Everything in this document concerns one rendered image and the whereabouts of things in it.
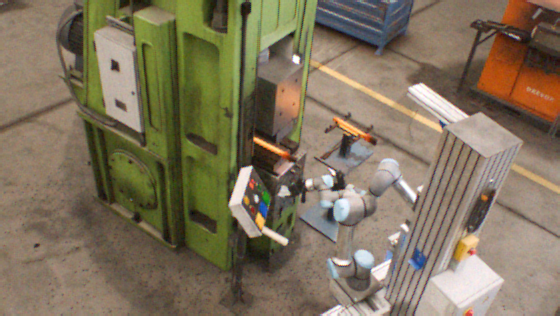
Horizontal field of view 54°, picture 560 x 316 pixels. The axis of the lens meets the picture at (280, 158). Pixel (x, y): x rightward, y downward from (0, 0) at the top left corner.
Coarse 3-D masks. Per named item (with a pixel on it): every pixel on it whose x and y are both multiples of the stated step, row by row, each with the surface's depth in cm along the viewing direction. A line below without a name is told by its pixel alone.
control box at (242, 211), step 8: (248, 168) 338; (240, 176) 335; (248, 176) 332; (256, 176) 341; (240, 184) 328; (248, 184) 328; (256, 184) 338; (240, 192) 322; (248, 192) 326; (256, 192) 336; (232, 200) 319; (240, 200) 316; (232, 208) 317; (240, 208) 316; (248, 208) 321; (256, 208) 331; (240, 216) 320; (248, 216) 319; (256, 216) 328; (248, 224) 324; (256, 224) 326; (248, 232) 328; (256, 232) 327
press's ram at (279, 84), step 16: (272, 64) 344; (288, 64) 345; (272, 80) 329; (288, 80) 337; (272, 96) 334; (288, 96) 346; (256, 112) 349; (272, 112) 341; (288, 112) 357; (256, 128) 357; (272, 128) 348
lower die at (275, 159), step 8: (256, 136) 395; (256, 144) 388; (272, 144) 389; (264, 152) 382; (272, 152) 383; (288, 152) 386; (256, 160) 382; (264, 160) 378; (272, 160) 378; (280, 160) 380; (272, 168) 377
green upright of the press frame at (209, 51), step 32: (192, 0) 297; (224, 0) 290; (256, 0) 294; (192, 32) 309; (224, 32) 299; (256, 32) 309; (192, 64) 331; (224, 64) 307; (256, 64) 324; (192, 96) 346; (224, 96) 320; (192, 128) 362; (224, 128) 335; (192, 160) 380; (224, 160) 351; (192, 192) 400; (224, 192) 369; (192, 224) 415; (224, 224) 390; (224, 256) 412
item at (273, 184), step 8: (296, 152) 397; (304, 152) 398; (304, 160) 402; (256, 168) 381; (288, 168) 383; (296, 168) 395; (264, 176) 380; (272, 176) 376; (280, 176) 377; (288, 176) 389; (296, 176) 402; (264, 184) 387; (272, 184) 380; (280, 184) 383; (288, 184) 396; (272, 192) 385; (280, 192) 389; (272, 200) 389; (280, 200) 396; (288, 200) 410; (272, 208) 394; (280, 208) 405; (272, 216) 399
